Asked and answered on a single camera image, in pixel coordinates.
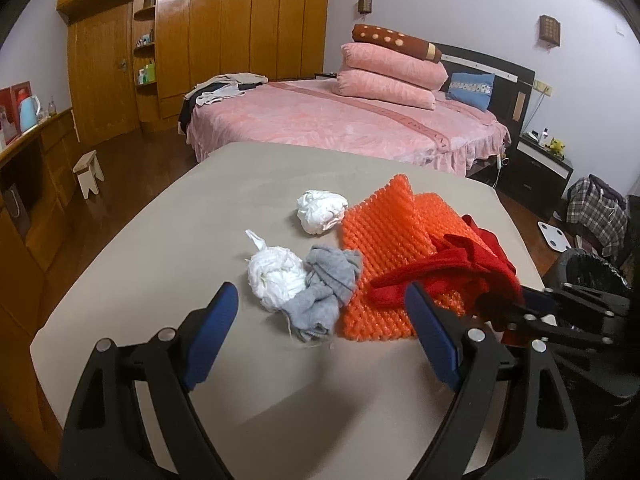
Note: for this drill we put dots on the white crumpled cloth near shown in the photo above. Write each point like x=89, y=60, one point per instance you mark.
x=275, y=272

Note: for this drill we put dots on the small white bottle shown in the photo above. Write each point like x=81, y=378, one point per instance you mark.
x=544, y=137

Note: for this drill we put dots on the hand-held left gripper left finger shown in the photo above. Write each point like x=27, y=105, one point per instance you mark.
x=215, y=331

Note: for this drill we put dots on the white garment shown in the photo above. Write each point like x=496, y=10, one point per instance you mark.
x=215, y=96

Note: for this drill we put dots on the red cloth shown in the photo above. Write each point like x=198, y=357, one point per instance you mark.
x=450, y=265

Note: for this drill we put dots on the grey cloth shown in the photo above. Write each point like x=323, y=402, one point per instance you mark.
x=325, y=285

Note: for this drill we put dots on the pink pillow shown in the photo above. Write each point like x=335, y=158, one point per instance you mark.
x=390, y=65
x=380, y=90

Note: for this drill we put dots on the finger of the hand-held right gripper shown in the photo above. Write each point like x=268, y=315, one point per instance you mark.
x=580, y=299
x=555, y=330

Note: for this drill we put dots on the black lined trash bin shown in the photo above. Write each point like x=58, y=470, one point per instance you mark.
x=585, y=270

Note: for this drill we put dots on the dark bed headboard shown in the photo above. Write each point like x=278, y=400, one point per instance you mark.
x=510, y=72

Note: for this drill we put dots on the light blue kettle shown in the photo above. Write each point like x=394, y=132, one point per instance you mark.
x=29, y=112

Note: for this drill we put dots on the beige garment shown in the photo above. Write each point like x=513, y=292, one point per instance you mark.
x=240, y=79

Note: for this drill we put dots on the brown dotted pillow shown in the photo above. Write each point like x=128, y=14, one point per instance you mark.
x=395, y=40

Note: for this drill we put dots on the yellow plush toy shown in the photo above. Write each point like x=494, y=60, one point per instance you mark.
x=556, y=146

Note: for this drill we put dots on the wooden wall lamp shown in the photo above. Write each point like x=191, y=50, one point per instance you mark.
x=365, y=4
x=550, y=30

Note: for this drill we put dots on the red box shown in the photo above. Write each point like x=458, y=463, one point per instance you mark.
x=7, y=120

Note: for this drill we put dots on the grey paper bag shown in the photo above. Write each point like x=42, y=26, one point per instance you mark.
x=17, y=212

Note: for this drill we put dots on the orange knitted mat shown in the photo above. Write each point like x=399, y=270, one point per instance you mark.
x=385, y=245

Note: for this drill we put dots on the white bathroom scale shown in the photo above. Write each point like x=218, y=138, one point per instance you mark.
x=555, y=235

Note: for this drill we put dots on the wooden desk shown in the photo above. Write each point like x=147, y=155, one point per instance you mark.
x=55, y=150

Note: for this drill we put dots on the wooden wardrobe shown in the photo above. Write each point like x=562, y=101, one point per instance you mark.
x=225, y=35

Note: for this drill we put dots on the white crumpled cloth far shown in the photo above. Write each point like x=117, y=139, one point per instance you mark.
x=320, y=210

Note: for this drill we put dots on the glass bottle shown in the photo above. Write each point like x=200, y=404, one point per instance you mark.
x=52, y=109

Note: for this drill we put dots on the white crumpled cloth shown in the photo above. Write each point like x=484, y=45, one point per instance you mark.
x=275, y=272
x=320, y=210

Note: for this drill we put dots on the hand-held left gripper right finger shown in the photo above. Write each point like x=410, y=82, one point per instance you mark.
x=434, y=336

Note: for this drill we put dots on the small wooden stool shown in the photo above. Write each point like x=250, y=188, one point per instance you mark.
x=89, y=170

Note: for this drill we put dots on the wall socket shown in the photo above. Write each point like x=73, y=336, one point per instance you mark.
x=543, y=88

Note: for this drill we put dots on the blue pillow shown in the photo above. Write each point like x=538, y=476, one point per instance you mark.
x=470, y=91

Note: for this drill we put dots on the bed with pink bedspread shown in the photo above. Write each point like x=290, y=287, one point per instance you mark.
x=325, y=117

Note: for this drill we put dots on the plaid bag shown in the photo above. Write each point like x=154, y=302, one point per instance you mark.
x=595, y=210

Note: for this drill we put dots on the dark nightstand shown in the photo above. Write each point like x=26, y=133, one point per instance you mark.
x=535, y=175

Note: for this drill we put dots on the black garment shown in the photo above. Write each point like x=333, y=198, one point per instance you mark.
x=186, y=115

